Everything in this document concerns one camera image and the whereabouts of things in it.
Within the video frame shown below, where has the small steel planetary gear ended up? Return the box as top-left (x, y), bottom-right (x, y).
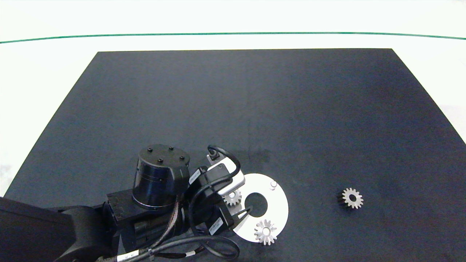
top-left (337, 187), bottom-right (364, 210)
top-left (254, 219), bottom-right (278, 246)
top-left (223, 190), bottom-right (242, 207)

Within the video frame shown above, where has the round white plate with pins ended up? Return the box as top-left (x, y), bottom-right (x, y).
top-left (232, 173), bottom-right (289, 242)

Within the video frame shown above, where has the dark mat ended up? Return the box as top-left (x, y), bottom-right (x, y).
top-left (0, 48), bottom-right (466, 262)

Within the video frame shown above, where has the boxy silver wrist camera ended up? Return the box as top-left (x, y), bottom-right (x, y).
top-left (208, 160), bottom-right (245, 197)

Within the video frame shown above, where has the long black tagged cable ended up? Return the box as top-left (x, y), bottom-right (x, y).
top-left (96, 180), bottom-right (241, 262)

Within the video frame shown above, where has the braided brown cable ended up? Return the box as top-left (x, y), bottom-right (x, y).
top-left (155, 200), bottom-right (182, 251)

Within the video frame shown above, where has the short black camera cable loop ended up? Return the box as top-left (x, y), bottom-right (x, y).
top-left (207, 145), bottom-right (241, 182)

